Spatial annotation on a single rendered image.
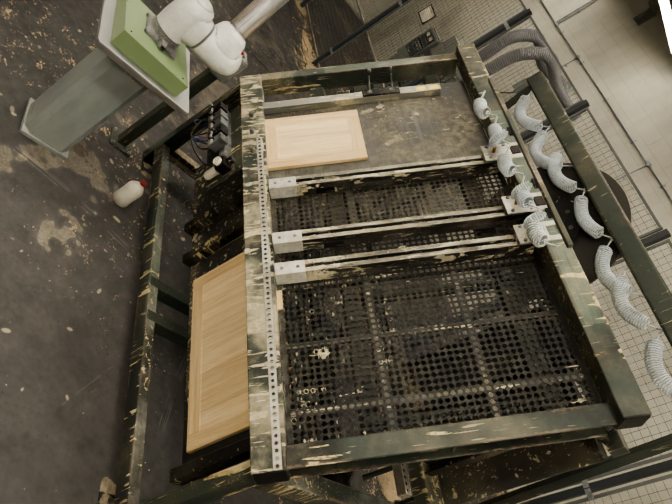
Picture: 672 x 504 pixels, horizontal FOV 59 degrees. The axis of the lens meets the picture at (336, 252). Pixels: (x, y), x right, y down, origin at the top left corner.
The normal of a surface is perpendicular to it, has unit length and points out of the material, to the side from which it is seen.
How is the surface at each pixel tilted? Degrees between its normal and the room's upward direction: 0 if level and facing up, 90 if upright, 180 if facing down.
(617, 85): 90
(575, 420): 58
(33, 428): 0
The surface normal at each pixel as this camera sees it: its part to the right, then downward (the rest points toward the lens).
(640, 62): -0.56, -0.44
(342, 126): -0.04, -0.62
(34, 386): 0.82, -0.43
